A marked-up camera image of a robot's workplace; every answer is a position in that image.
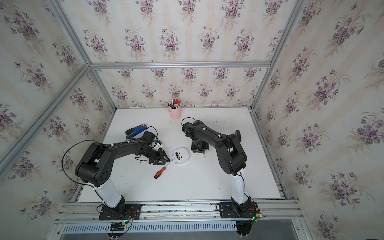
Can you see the black AA battery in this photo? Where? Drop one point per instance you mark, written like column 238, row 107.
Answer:
column 177, row 156

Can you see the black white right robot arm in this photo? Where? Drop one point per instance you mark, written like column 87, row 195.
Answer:
column 231, row 157

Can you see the pink pen cup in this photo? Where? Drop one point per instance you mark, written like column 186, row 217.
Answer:
column 175, row 113

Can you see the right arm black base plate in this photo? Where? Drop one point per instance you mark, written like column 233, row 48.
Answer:
column 231, row 210

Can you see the blue black stapler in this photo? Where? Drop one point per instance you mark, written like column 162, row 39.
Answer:
column 132, row 132

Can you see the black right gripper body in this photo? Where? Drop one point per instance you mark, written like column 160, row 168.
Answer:
column 198, row 146

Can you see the white square alarm clock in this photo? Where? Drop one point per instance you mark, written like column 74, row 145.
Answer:
column 184, row 155

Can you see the small black remote device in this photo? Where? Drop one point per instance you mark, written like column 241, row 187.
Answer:
column 238, row 135

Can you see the aluminium front rail frame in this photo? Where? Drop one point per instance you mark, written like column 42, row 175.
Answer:
column 273, row 209

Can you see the red and black pens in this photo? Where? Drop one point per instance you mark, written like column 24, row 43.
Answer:
column 174, row 104

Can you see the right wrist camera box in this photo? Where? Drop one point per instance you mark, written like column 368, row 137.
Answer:
column 187, row 128

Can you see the orange handled screwdriver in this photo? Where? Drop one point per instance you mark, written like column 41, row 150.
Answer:
column 159, row 173

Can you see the white ventilation grille strip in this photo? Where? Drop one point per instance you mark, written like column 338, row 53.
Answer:
column 152, row 227

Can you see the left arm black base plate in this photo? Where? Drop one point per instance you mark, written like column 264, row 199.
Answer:
column 121, row 212

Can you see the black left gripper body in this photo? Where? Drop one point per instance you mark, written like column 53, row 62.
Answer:
column 155, row 156

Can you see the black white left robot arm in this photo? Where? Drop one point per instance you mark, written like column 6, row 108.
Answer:
column 95, row 167

